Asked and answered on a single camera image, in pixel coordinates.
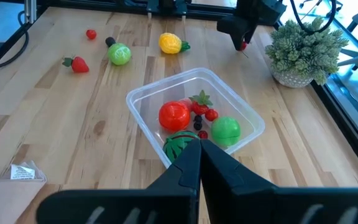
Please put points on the green succulent plant in pot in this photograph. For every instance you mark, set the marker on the green succulent plant in pot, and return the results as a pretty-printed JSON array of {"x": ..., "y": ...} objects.
[{"x": 303, "y": 49}]

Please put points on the silver aluminium post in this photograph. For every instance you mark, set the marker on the silver aluminium post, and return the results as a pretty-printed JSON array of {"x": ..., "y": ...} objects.
[{"x": 30, "y": 11}]

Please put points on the red toy strawberry with leaves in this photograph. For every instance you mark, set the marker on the red toy strawberry with leaves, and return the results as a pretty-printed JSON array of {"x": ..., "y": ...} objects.
[
  {"x": 200, "y": 105},
  {"x": 77, "y": 64}
]

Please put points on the light green toy lime half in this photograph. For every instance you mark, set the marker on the light green toy lime half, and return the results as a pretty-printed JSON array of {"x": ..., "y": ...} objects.
[{"x": 119, "y": 53}]

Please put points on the dark green toy watermelon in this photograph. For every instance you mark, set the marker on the dark green toy watermelon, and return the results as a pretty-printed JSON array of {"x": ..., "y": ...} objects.
[{"x": 177, "y": 146}]

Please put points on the red toy tomato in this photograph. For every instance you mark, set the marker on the red toy tomato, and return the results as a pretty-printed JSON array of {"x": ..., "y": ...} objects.
[{"x": 174, "y": 115}]

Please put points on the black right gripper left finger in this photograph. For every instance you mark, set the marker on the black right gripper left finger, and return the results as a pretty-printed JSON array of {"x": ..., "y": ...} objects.
[{"x": 135, "y": 208}]

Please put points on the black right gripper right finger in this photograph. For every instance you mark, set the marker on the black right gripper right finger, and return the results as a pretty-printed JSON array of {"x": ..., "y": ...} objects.
[{"x": 259, "y": 205}]

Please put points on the clear plastic tupperware container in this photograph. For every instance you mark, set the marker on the clear plastic tupperware container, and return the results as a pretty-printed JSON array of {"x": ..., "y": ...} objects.
[{"x": 154, "y": 93}]

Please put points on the yellow toy pineapple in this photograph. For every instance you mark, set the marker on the yellow toy pineapple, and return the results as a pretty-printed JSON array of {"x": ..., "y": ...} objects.
[{"x": 170, "y": 43}]

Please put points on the beige folded towel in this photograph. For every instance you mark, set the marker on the beige folded towel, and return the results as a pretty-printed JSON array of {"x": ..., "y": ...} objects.
[{"x": 5, "y": 199}]

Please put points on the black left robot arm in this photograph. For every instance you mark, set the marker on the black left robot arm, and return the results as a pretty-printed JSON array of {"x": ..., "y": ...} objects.
[{"x": 166, "y": 6}]

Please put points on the smooth green toy apple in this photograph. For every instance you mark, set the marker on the smooth green toy apple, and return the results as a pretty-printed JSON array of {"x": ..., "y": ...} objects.
[{"x": 225, "y": 131}]

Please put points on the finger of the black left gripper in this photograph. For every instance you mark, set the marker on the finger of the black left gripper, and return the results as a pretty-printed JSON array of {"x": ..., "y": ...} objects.
[
  {"x": 251, "y": 33},
  {"x": 233, "y": 25}
]

